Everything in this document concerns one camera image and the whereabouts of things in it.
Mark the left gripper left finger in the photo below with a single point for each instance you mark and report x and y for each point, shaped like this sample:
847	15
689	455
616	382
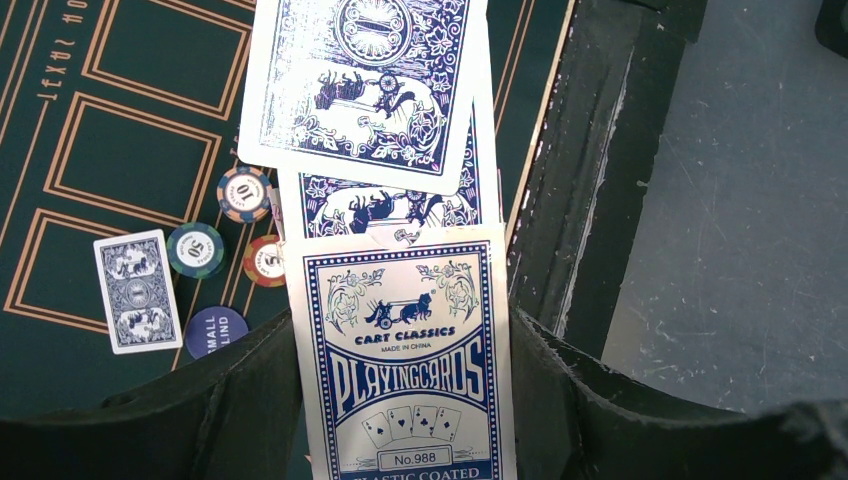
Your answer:
232	414

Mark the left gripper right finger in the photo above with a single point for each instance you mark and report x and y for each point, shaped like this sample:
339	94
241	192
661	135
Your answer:
576	418

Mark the blue small blind button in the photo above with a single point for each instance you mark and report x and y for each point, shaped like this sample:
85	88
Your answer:
213	328

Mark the orange chip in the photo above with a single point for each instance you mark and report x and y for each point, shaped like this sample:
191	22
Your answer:
263	263

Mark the green chip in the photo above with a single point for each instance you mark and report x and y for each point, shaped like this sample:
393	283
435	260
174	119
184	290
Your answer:
196	250

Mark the blue playing card deck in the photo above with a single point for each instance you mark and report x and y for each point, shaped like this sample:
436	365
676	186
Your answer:
404	355

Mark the next card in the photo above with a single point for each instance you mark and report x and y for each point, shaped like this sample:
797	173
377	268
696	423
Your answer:
316	206

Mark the card being pulled out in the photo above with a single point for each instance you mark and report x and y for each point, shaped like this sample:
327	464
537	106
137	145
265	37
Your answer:
370	91

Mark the dark green poker mat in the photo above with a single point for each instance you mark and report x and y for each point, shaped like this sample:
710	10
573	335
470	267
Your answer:
116	117

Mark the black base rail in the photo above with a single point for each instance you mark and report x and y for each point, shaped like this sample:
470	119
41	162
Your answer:
590	160

